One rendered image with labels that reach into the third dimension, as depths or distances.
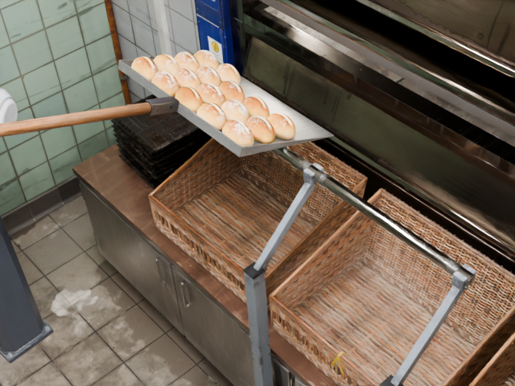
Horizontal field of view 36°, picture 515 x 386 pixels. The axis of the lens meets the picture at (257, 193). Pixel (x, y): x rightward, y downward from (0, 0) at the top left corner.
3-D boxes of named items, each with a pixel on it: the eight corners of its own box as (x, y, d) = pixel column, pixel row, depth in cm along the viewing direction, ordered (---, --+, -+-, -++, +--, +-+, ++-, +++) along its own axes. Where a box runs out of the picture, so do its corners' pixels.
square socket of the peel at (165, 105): (150, 116, 206) (152, 105, 204) (142, 110, 208) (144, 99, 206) (178, 112, 212) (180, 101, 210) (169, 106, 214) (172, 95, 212)
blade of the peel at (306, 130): (239, 157, 197) (241, 147, 196) (117, 68, 229) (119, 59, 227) (333, 135, 221) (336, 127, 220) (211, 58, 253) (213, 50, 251)
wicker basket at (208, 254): (255, 159, 295) (250, 100, 276) (368, 237, 264) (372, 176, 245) (151, 226, 273) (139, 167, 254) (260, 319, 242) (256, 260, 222)
